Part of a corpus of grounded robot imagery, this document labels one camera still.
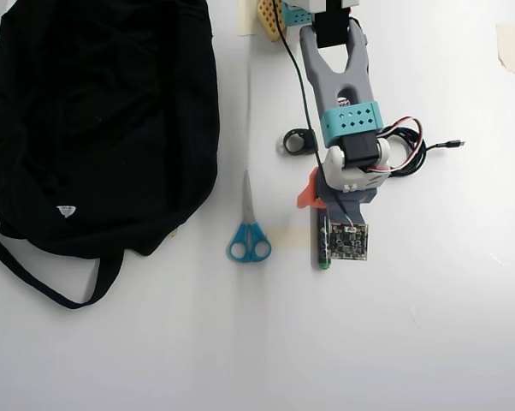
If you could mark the black fabric bag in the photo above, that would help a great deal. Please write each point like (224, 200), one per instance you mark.
(90, 128)

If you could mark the short beige masking tape strip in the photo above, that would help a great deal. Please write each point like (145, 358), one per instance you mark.
(246, 17)

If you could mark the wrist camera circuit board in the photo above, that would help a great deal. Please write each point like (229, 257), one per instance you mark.
(349, 244)

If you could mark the green marker with black barrel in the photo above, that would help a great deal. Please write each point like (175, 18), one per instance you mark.
(322, 257)

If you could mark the torn beige masking tape piece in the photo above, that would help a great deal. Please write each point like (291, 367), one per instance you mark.
(509, 47)

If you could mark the white grey teal robot arm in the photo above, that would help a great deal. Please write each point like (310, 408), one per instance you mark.
(334, 81)

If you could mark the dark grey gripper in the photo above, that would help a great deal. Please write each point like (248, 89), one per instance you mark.
(307, 193)

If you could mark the yellow perforated plastic block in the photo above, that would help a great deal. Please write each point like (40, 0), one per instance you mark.
(268, 21)

